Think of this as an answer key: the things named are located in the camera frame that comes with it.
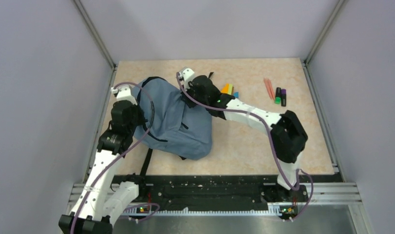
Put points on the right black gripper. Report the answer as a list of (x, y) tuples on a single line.
[(185, 97)]

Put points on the blue student backpack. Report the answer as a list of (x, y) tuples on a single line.
[(172, 126)]

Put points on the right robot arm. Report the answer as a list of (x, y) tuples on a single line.
[(286, 135)]

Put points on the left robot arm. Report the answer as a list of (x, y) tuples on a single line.
[(94, 212)]

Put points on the coloured sticky note stack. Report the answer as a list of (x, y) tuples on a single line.
[(230, 90)]

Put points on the green highlighter marker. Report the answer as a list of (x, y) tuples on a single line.
[(278, 95)]

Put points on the purple highlighter marker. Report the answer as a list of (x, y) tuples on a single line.
[(283, 98)]

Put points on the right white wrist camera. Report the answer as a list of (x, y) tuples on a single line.
[(185, 76)]

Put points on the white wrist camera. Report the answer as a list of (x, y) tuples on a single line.
[(124, 92), (185, 76)]

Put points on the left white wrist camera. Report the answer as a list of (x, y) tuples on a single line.
[(124, 92)]

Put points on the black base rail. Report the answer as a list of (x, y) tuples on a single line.
[(222, 193)]

